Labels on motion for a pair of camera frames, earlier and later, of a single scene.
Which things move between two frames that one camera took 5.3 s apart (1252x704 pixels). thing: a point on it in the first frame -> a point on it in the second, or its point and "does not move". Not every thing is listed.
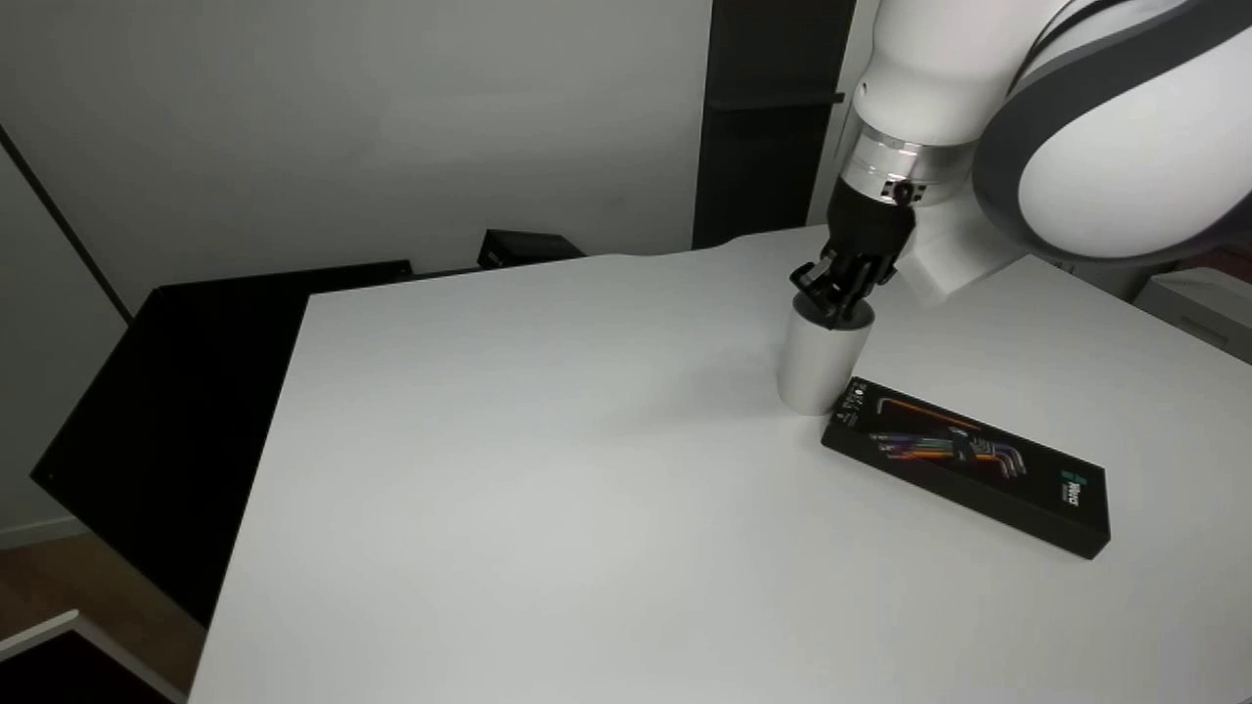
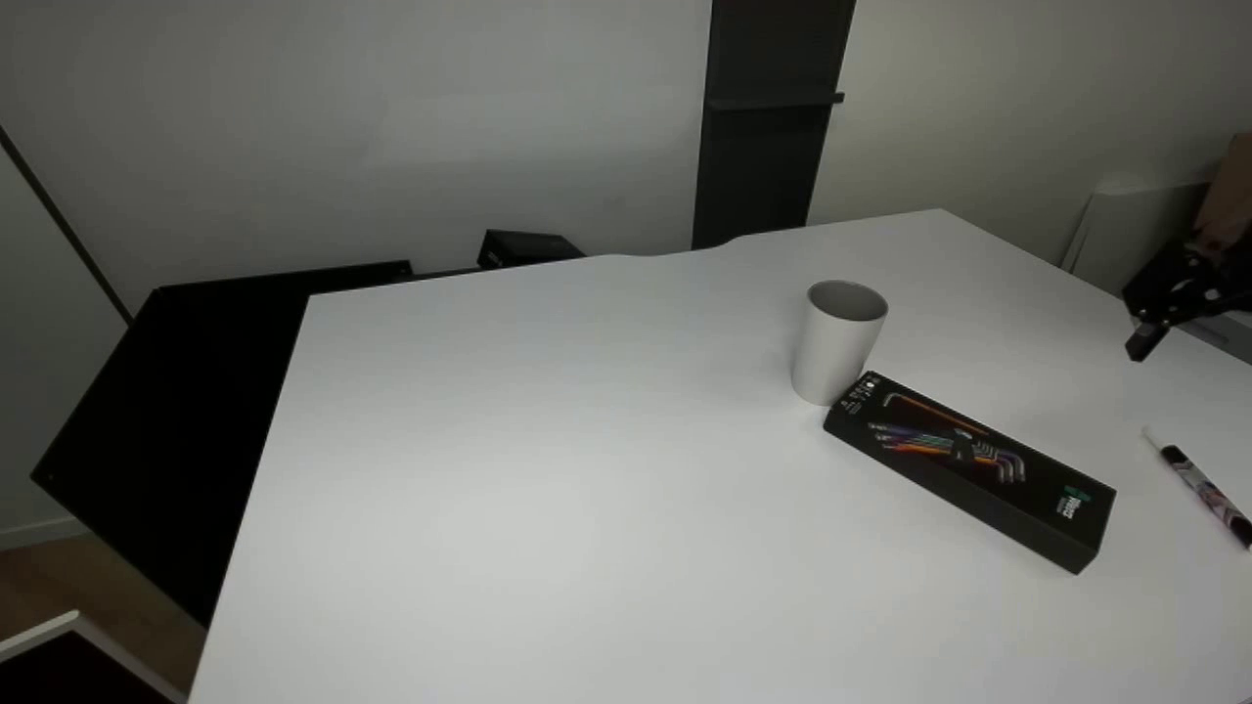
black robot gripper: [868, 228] -> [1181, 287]
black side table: [161, 447] does not move
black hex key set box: [971, 463] does not move
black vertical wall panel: [773, 82] does not move
